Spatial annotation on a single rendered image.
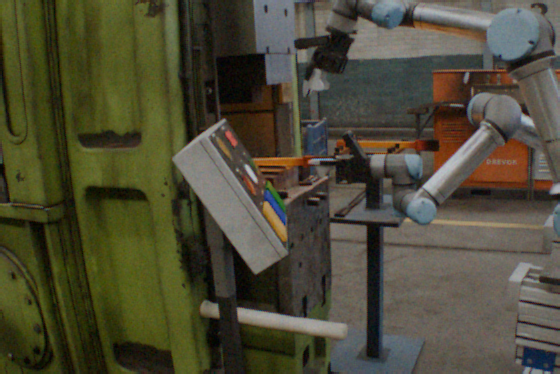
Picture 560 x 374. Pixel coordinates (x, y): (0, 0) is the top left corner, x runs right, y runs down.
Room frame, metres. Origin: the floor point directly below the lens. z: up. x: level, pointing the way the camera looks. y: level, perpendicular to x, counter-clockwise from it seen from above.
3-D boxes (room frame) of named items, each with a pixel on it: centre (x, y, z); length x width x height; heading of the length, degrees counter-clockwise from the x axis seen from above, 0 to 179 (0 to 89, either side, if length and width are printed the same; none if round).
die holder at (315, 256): (1.78, 0.16, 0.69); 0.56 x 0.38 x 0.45; 65
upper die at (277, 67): (1.72, 0.17, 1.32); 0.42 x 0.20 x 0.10; 65
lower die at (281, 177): (1.72, 0.17, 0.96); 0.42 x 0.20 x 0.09; 65
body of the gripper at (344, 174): (1.56, -0.23, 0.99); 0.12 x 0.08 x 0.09; 65
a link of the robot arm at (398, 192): (1.47, -0.38, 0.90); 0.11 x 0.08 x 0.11; 4
